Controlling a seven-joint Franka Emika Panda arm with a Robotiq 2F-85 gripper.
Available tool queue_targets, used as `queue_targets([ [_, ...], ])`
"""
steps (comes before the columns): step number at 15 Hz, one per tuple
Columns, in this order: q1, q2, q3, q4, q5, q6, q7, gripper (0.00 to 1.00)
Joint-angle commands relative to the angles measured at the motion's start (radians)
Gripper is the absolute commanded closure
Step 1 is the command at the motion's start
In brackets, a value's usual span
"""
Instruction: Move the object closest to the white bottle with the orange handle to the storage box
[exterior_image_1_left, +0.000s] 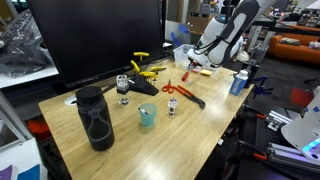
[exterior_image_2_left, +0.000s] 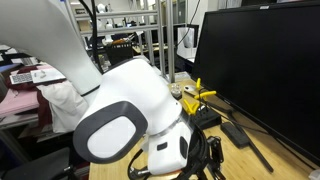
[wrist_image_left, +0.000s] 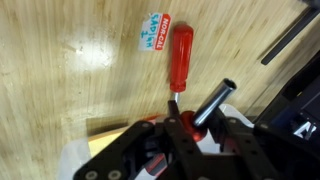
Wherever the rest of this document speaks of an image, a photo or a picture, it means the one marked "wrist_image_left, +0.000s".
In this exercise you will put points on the white and orange sticker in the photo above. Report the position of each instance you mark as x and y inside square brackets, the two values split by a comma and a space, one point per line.
[154, 31]

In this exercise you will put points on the long black flat bar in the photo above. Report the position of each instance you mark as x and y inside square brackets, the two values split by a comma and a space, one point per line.
[290, 35]

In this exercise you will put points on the white plastic bottle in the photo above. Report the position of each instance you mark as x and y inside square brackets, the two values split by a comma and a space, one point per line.
[71, 160]

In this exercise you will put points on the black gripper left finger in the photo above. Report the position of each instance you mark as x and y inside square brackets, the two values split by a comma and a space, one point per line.
[143, 150]

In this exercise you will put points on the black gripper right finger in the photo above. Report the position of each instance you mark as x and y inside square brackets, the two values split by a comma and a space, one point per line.
[243, 150]

